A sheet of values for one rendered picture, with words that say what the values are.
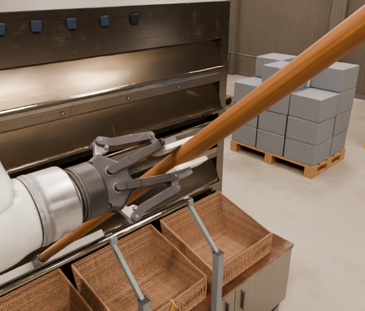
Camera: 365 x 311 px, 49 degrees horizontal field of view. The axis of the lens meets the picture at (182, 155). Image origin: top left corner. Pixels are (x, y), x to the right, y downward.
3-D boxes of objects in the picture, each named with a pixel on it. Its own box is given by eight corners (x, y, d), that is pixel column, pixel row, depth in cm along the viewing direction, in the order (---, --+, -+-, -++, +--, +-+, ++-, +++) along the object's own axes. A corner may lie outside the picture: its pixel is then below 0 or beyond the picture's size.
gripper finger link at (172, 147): (157, 157, 64) (155, 152, 64) (188, 145, 68) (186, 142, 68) (166, 149, 62) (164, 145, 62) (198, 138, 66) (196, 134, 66)
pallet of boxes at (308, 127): (343, 158, 540) (360, 65, 489) (311, 179, 485) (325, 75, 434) (265, 134, 624) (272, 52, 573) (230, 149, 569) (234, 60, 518)
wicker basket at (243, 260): (158, 255, 259) (157, 219, 248) (217, 222, 294) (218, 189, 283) (213, 295, 226) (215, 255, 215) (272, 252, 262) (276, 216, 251)
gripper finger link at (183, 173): (166, 175, 61) (174, 193, 60) (190, 166, 64) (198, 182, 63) (161, 178, 62) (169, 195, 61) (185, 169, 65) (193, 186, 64)
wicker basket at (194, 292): (74, 304, 220) (68, 263, 209) (151, 258, 256) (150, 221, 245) (128, 359, 188) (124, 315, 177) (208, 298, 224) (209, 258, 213)
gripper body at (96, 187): (48, 178, 55) (105, 159, 61) (73, 234, 54) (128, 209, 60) (64, 157, 50) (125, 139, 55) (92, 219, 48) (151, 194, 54)
